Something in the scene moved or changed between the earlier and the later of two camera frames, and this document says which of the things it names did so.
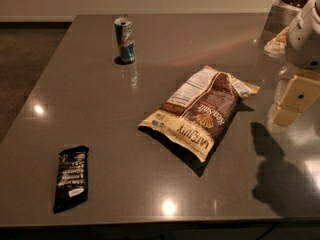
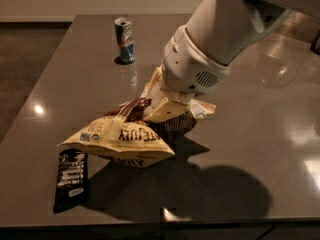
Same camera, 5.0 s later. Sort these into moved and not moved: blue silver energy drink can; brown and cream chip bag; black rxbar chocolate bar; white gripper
Moved: brown and cream chip bag; white gripper
Not moved: blue silver energy drink can; black rxbar chocolate bar
